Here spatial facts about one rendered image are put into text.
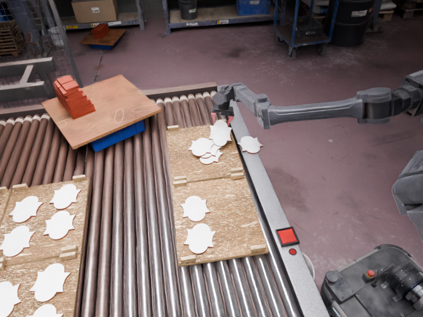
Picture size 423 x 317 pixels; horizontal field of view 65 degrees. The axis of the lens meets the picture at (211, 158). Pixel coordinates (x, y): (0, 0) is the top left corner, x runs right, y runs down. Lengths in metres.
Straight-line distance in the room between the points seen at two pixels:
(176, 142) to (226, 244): 0.67
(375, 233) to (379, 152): 0.92
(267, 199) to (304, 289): 0.43
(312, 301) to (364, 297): 0.85
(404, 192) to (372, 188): 2.26
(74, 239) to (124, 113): 0.73
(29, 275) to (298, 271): 1.00
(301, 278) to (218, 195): 0.49
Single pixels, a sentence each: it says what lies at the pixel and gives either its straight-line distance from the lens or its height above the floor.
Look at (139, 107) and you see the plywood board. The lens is 1.91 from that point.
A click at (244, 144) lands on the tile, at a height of 0.92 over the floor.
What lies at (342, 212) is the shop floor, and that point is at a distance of 2.77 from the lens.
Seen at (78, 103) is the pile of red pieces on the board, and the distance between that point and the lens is 1.91.
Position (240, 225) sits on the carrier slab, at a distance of 1.41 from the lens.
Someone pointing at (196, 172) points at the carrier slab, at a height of 0.94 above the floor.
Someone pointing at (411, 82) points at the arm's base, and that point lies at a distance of 1.28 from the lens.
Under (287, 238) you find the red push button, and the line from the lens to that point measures 1.40.
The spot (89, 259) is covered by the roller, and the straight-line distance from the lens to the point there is 1.44.
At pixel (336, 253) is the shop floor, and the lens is 2.55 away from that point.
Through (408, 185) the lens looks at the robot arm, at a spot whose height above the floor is 1.58.
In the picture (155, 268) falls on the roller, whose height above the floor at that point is 0.92.
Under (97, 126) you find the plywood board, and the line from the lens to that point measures 1.83.
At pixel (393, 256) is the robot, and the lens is 2.36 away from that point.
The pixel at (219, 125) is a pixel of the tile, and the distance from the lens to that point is 1.74.
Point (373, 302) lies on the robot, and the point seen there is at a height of 0.26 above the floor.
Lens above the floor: 2.08
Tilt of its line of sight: 43 degrees down
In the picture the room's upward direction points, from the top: 3 degrees counter-clockwise
